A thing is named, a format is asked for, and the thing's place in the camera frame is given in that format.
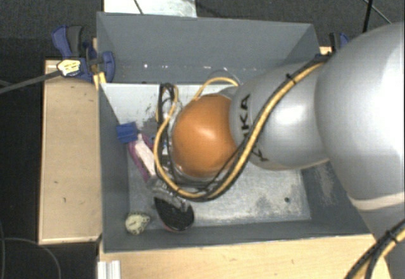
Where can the black round brush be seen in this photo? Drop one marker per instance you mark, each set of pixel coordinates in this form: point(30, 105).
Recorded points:
point(174, 216)

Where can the purple and white packet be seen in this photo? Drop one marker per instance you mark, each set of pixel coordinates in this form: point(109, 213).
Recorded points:
point(143, 153)

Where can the cream speckled toy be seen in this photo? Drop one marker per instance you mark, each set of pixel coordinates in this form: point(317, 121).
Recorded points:
point(136, 223)

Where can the blue sponge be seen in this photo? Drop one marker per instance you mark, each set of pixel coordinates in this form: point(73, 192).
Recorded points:
point(126, 133)

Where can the pale wood flat board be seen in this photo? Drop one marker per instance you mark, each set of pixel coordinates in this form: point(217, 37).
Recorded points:
point(69, 157)

